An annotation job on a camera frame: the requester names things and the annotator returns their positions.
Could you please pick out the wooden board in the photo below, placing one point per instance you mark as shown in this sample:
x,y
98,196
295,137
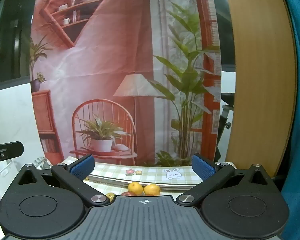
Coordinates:
x,y
260,80

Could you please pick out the dark window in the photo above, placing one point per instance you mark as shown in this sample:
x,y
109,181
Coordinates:
x,y
12,42

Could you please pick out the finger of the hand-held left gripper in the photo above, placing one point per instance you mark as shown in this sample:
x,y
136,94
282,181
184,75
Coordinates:
x,y
12,149

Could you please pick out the yellow green apple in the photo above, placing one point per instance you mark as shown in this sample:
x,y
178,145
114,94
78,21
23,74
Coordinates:
x,y
111,195

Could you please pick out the printed room backdrop cloth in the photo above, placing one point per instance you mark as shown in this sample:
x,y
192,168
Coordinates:
x,y
110,67

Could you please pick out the white plastic box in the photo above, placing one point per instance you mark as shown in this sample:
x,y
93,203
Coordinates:
x,y
7,171

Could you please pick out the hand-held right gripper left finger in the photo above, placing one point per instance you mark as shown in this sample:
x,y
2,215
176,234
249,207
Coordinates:
x,y
83,168

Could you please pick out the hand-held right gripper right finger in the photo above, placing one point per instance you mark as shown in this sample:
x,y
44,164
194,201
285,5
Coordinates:
x,y
202,168

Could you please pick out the yellow lemon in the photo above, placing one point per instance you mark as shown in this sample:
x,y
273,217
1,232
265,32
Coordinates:
x,y
135,188
152,189

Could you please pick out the checkered bunny tablecloth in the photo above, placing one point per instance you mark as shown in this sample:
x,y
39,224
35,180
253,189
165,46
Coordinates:
x,y
150,173

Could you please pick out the long metal pole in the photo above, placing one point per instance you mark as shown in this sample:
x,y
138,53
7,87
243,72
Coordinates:
x,y
165,185

